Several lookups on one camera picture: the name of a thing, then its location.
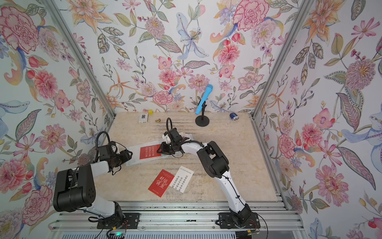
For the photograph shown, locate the red money card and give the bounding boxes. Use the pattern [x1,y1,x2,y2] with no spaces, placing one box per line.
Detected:
[139,144,161,160]

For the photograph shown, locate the white card black text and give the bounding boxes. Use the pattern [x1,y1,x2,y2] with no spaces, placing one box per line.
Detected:
[170,166,194,193]

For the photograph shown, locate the red card pink characters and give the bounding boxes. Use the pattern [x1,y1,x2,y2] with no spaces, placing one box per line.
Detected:
[148,169,175,198]

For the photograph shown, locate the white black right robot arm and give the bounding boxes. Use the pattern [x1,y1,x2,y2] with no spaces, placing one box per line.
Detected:
[157,118,252,228]

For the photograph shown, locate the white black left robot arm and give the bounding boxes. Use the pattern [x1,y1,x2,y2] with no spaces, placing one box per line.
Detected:
[53,131,133,226]

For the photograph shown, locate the white playing card box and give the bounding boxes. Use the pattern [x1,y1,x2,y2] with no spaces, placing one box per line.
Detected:
[138,114,148,123]

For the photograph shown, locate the small blue cylinder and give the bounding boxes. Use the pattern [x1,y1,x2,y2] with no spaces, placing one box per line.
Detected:
[230,113,239,120]

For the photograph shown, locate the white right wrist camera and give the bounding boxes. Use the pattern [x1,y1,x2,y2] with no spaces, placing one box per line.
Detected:
[162,132,171,144]

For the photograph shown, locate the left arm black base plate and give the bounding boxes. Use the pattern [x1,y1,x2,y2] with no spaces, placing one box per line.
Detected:
[96,213,141,229]

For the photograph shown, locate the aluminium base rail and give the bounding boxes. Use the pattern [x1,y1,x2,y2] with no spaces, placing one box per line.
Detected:
[48,199,307,239]

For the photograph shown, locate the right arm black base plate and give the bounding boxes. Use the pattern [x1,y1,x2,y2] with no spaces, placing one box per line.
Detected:
[215,213,261,230]

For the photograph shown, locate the aluminium corner post left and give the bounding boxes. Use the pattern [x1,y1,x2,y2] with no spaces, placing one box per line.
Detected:
[42,0,116,120]

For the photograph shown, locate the aluminium corner post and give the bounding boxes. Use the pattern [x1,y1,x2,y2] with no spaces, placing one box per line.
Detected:
[42,0,116,120]
[251,1,312,120]

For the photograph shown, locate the aluminium corner post right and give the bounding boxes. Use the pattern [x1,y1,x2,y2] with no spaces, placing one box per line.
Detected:
[251,1,312,120]

